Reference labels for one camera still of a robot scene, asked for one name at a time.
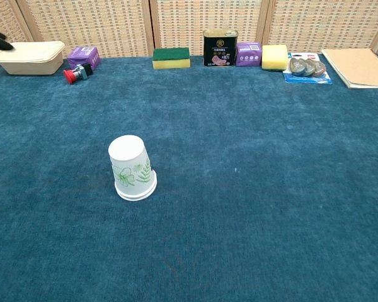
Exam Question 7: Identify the black luncheon meat can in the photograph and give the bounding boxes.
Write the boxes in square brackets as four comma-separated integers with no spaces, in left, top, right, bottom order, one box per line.
[202,30,239,67]

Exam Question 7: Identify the green yellow scrub sponge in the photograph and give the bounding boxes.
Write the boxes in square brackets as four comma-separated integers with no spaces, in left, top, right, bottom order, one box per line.
[152,47,192,70]

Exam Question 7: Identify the purple tissue pack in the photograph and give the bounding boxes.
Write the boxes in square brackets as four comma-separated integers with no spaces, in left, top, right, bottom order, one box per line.
[67,46,101,72]
[235,42,263,67]

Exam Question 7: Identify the blister pack of heart tins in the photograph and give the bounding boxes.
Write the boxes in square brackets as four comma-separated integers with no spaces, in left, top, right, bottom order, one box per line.
[282,52,334,85]

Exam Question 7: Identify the tan spiral notebook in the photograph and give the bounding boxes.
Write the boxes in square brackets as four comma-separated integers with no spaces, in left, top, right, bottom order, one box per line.
[321,48,378,89]

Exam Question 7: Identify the beige lidded food container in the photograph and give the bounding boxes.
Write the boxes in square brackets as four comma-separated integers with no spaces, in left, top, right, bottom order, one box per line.
[0,40,66,76]

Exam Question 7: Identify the blue carpet table cloth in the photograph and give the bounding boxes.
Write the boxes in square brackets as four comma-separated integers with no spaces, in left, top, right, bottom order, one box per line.
[0,52,378,302]

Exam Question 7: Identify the red emergency stop button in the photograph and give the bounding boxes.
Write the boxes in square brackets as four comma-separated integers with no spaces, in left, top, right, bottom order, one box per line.
[62,64,93,86]

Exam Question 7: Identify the woven folding screen panel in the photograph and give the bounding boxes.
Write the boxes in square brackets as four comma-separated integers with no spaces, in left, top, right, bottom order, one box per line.
[0,0,35,55]
[16,0,155,59]
[261,0,378,54]
[149,0,270,57]

